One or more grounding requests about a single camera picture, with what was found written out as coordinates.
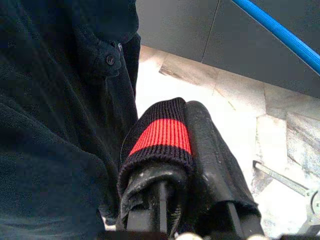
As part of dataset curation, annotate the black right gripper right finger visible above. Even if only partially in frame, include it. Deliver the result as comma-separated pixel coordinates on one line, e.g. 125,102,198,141
184,99,264,237

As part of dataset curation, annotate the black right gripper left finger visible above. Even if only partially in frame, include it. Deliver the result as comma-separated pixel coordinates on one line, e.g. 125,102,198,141
117,164,190,237

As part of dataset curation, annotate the black polo shirt red stripe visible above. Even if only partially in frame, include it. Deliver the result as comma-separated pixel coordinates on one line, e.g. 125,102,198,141
0,0,196,240

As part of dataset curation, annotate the blue plastic hanger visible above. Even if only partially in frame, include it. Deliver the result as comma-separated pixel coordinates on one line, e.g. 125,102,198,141
231,0,320,76

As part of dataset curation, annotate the silver metal clothes rack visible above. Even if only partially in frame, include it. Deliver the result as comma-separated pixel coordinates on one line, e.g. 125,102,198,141
251,159,320,237

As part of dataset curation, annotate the black TV console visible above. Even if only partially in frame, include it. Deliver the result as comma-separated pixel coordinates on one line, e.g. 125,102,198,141
135,0,320,99

